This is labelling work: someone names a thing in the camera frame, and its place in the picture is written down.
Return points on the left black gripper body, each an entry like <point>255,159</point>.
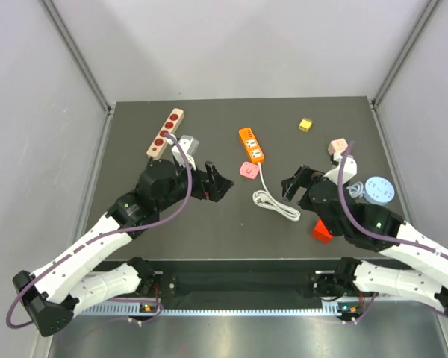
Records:
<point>200,189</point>

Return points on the beige red power strip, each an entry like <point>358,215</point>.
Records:
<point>170,126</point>

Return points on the pink cube adapter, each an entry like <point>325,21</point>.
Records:
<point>337,145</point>

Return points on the blue round power socket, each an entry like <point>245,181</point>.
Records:
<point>378,191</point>

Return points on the orange power strip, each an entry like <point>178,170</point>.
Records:
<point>251,145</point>

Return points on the grey slotted cable duct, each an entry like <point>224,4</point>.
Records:
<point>137,309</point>

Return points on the red plug adapter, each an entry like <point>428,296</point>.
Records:
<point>321,233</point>

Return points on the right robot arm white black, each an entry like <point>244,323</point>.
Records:
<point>374,228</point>

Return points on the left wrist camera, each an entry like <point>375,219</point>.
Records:
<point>189,146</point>

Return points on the yellow cube charger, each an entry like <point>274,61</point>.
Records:
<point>305,125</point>

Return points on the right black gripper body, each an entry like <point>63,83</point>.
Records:
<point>308,176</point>

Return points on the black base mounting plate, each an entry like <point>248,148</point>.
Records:
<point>181,284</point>

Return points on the pink square adapter plug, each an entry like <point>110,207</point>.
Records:
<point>249,170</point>

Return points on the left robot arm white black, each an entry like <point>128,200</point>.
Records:
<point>60,290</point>

